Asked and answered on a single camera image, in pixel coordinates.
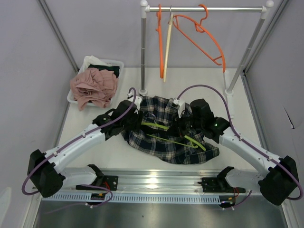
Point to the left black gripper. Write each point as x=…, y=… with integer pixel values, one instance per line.
x=137, y=123

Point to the dark green garment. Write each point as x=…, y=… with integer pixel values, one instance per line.
x=115, y=69

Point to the orange hanger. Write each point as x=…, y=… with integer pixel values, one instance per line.
x=200, y=29
x=159, y=31

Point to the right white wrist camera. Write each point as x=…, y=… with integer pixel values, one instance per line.
x=181, y=107

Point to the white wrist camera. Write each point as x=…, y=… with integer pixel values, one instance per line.
x=181, y=107
x=134, y=99

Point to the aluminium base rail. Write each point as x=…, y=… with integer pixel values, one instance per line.
x=154, y=181

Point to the white cloth in basket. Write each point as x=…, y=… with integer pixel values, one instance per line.
x=91, y=60

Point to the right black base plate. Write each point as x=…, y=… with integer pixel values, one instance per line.
x=218, y=185

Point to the green hanger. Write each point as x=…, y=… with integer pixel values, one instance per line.
x=193, y=143

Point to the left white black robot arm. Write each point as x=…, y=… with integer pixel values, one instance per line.
x=102, y=128

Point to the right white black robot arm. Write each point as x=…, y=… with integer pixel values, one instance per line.
x=274, y=177

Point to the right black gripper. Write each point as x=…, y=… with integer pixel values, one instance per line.
x=177, y=123

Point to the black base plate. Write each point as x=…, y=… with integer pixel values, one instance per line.
x=218, y=185
x=109, y=182

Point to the silver clothes rack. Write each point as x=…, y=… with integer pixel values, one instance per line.
x=229, y=81

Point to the pink garment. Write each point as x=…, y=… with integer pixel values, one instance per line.
x=94, y=86

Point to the left orange hanger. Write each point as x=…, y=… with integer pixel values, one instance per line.
x=159, y=31

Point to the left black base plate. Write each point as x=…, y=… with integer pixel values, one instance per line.
x=109, y=182

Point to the cream hanger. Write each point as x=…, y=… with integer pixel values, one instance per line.
x=167, y=47

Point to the white slotted cable duct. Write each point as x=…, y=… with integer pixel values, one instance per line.
x=136, y=198

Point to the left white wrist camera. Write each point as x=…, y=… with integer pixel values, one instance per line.
x=134, y=99

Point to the navy plaid skirt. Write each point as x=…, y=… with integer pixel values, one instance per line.
x=162, y=110

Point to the right orange hanger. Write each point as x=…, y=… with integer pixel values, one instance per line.
x=200, y=29

